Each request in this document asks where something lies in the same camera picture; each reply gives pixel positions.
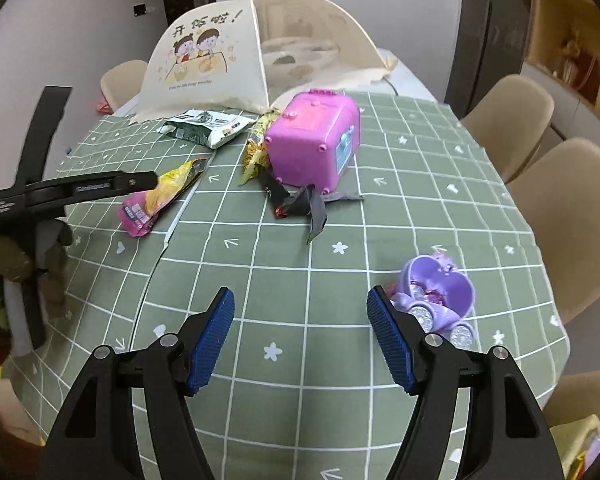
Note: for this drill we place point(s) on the black and grey torn wrapper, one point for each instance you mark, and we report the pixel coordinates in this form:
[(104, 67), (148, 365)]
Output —
[(315, 210)]

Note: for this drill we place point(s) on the person's left hand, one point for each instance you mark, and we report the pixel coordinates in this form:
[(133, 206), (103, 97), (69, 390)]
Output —
[(55, 260)]

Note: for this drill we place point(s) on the pink plastic toy box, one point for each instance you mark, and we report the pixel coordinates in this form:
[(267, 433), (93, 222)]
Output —
[(305, 150)]

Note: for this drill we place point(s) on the dark red cloth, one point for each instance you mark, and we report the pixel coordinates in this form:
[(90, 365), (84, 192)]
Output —
[(0, 445)]

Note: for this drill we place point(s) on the gold crumpled snack wrapper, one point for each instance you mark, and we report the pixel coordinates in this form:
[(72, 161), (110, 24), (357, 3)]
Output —
[(255, 150)]

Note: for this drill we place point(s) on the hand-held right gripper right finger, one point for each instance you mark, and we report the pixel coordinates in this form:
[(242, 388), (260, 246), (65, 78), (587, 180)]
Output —
[(390, 340)]

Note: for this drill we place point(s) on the beige chair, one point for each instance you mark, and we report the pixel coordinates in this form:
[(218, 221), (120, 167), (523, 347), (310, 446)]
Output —
[(570, 210), (122, 82), (585, 392), (510, 120)]

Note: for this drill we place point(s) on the black wall socket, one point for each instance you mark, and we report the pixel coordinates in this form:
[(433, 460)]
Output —
[(140, 9)]

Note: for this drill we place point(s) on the white plate with food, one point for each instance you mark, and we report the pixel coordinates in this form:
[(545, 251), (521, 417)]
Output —
[(295, 52)]

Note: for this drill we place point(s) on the green and white snack packet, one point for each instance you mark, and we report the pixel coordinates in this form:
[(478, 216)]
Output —
[(210, 127)]

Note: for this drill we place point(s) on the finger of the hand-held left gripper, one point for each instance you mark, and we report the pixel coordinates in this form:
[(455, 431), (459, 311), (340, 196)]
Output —
[(105, 187)]

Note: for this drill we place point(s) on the green grid tablecloth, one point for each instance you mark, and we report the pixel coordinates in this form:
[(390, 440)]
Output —
[(305, 285)]

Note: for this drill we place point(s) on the cartoon printed mesh food cover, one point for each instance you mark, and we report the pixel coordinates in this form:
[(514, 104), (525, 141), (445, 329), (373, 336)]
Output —
[(205, 90)]

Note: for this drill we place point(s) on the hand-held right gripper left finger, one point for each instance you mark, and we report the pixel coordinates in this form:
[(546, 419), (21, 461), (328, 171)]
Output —
[(212, 340)]

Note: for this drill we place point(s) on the yellow bag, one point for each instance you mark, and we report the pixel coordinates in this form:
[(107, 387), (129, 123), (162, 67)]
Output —
[(575, 445)]

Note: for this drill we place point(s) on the purple toy carriage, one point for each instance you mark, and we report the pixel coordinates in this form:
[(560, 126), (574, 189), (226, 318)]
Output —
[(440, 285)]

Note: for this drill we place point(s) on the yellow and pink snack packet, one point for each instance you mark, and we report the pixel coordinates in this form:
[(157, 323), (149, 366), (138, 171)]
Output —
[(160, 195)]

